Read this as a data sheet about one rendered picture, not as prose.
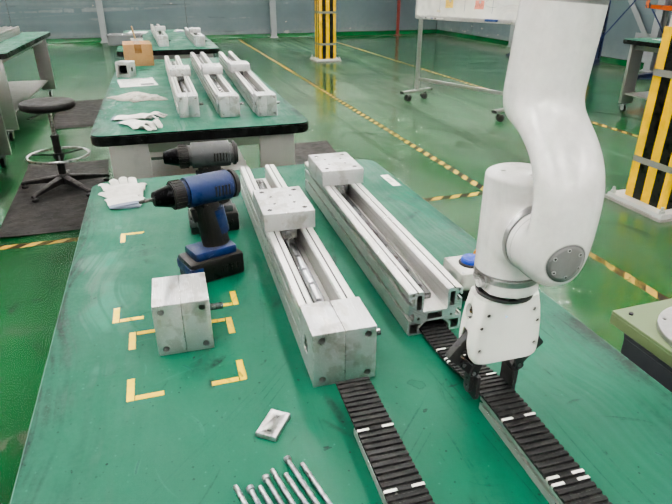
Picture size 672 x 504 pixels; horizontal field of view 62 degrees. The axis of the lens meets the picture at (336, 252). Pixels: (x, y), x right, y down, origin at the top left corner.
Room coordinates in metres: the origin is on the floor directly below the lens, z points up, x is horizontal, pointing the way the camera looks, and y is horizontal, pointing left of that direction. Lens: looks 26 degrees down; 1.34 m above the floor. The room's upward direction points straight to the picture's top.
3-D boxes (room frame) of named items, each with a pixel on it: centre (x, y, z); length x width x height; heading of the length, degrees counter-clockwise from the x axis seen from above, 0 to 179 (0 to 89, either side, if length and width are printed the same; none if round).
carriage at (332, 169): (1.46, 0.00, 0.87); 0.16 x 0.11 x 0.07; 16
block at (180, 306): (0.82, 0.25, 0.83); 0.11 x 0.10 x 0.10; 106
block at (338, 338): (0.74, -0.01, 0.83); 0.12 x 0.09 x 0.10; 106
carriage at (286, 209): (1.16, 0.12, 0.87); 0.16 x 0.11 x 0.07; 16
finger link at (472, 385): (0.64, -0.18, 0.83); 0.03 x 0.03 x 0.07; 16
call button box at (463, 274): (0.98, -0.26, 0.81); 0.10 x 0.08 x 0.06; 106
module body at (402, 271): (1.22, -0.06, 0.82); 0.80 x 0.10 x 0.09; 16
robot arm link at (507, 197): (0.64, -0.22, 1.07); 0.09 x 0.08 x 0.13; 13
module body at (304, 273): (1.16, 0.12, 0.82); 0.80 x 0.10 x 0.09; 16
